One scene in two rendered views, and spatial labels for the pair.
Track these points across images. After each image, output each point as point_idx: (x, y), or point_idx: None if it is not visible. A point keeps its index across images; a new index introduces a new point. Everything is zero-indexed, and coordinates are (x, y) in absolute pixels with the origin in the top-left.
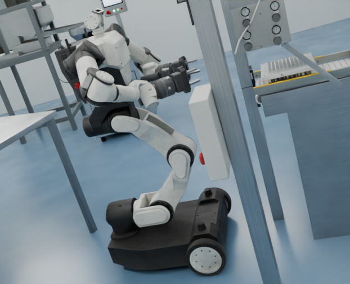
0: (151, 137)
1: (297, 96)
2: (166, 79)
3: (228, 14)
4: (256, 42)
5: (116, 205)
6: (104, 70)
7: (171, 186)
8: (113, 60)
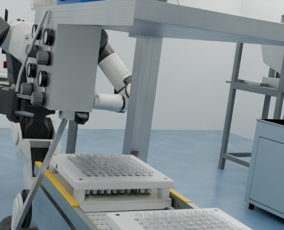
0: (23, 164)
1: (48, 214)
2: None
3: (136, 58)
4: (35, 88)
5: (8, 220)
6: (10, 57)
7: None
8: (14, 49)
